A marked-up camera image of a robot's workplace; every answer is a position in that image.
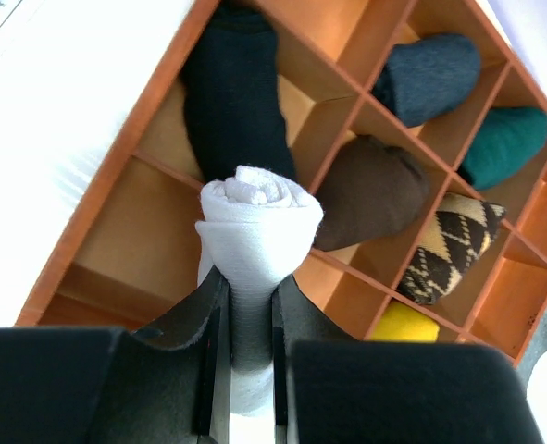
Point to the teal rolled sock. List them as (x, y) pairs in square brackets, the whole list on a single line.
[(507, 139)]

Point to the black sock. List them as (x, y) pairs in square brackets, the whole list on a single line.
[(231, 107)]

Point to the brown argyle rolled sock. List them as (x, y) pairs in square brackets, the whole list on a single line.
[(461, 230)]

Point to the white sock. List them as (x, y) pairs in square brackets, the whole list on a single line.
[(257, 229)]

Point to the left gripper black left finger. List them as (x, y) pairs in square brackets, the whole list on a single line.
[(167, 382)]

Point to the orange compartment tray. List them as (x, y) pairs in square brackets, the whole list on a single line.
[(417, 126)]

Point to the yellow rolled sock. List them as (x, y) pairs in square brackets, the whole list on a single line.
[(402, 323)]

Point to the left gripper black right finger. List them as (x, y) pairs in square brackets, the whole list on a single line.
[(332, 388)]

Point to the dark brown rolled sock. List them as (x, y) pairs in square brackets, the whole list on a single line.
[(371, 190)]

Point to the dark blue rolled sock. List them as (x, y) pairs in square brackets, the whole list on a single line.
[(428, 78)]

